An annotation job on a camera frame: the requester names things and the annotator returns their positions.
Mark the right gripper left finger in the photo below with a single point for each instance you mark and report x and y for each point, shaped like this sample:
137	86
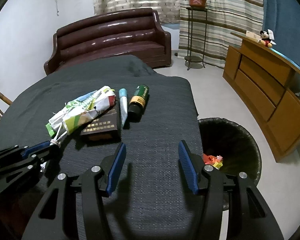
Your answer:
55	214

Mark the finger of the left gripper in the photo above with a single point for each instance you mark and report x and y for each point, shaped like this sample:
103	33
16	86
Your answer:
30	150

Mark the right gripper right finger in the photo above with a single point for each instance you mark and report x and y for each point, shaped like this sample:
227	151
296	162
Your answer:
249	215

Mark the green white carton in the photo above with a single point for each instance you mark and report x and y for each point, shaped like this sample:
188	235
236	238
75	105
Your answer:
56	123

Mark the yellow wrapper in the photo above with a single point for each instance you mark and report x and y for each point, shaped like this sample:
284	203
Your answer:
217	165

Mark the orange plastic bag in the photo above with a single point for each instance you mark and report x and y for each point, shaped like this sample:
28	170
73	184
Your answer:
210	159

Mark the dark brown cigarette box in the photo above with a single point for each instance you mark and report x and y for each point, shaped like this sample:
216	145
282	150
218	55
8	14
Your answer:
105	127

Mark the white wrapper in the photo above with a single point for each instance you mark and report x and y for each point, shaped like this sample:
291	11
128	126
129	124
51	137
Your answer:
97	102

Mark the white blue cream tube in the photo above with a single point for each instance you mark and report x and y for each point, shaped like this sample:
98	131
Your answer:
123	105

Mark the green yellow bottle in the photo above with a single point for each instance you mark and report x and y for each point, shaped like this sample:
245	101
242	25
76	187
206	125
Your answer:
139	99

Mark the light blue sachet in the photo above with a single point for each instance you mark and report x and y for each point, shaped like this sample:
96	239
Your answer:
84	97

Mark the black trash bin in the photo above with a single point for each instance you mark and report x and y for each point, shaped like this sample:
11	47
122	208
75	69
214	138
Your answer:
240	152

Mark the dark green table cloth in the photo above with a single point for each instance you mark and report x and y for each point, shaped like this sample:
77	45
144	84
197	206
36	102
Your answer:
152	199

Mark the wooden sideboard cabinet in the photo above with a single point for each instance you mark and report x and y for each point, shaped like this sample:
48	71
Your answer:
268	83

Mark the dark brown leather sofa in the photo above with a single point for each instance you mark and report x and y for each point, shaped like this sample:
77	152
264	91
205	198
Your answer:
136	32

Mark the small beige box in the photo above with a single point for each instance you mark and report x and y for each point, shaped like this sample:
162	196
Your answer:
253	36

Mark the mickey mouse plush toy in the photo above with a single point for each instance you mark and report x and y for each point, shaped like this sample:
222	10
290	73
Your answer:
267	38

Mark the striped curtain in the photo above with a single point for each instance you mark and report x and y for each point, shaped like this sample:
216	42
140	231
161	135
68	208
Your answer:
214	31

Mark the blue curtain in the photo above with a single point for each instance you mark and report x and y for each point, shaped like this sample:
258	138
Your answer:
283	18

